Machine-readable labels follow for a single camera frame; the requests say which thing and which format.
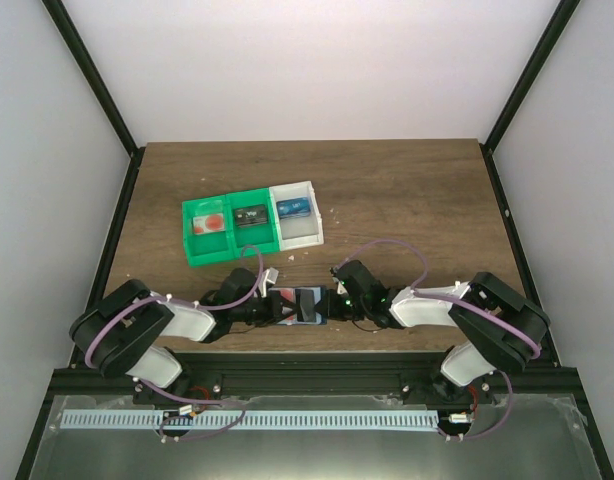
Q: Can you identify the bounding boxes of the blue card holder wallet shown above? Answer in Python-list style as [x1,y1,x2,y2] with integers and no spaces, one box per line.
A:
[271,286,327,326]

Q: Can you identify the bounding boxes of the purple cable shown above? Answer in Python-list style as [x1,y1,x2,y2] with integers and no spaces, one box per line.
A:
[84,244,268,369]
[334,239,542,359]

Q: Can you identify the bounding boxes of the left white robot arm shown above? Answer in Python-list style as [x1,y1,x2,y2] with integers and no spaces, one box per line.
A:
[69,268,306,404]

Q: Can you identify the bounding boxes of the white translucent bin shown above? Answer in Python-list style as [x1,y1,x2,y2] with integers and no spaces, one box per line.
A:
[269,181,324,251]

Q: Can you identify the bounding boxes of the blue card stack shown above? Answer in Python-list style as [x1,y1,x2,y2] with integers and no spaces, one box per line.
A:
[276,197,311,220]

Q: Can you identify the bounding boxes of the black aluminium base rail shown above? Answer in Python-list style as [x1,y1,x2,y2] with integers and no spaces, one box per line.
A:
[46,352,585,398]

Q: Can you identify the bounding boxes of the red white card stack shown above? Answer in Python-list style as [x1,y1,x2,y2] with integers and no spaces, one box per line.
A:
[192,213,225,235]

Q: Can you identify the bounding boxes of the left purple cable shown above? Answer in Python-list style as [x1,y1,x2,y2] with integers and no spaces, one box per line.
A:
[84,244,268,369]

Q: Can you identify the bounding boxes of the left black frame post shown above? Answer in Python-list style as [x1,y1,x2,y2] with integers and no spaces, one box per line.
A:
[40,0,140,156]

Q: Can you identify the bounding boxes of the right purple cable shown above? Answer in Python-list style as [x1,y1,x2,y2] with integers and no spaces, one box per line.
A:
[334,239,542,359]

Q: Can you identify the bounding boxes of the red card in sleeve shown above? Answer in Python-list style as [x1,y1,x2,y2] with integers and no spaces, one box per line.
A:
[279,288,297,325]

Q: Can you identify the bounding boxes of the right black frame post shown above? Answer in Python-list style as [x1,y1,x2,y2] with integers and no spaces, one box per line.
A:
[484,0,582,151]

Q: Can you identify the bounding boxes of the black VIP credit card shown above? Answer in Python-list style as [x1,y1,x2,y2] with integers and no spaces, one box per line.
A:
[295,289,316,324]

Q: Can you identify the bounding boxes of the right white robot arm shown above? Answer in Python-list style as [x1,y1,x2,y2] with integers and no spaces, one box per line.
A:
[315,260,551,403]

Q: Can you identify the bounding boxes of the black frame post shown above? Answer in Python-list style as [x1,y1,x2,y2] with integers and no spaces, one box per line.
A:
[40,0,140,156]
[484,0,582,151]

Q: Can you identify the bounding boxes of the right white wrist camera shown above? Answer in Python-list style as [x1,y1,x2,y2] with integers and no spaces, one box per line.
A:
[330,267,348,296]

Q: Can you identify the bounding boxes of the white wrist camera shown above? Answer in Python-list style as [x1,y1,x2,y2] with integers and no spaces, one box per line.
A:
[330,267,348,296]
[259,267,279,293]

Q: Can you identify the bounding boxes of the black card stack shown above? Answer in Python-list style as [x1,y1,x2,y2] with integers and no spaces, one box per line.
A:
[233,204,269,228]

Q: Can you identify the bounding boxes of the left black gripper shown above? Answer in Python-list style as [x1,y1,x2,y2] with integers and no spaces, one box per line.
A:
[231,291,300,328]

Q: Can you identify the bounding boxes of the light blue slotted cable duct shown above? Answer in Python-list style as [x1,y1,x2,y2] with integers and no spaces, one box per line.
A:
[60,409,439,432]

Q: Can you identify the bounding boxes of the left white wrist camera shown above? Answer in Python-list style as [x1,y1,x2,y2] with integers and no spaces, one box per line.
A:
[259,267,279,293]

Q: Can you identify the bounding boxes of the green bin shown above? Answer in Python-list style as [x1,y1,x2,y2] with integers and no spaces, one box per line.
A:
[226,188,280,254]
[181,195,236,267]

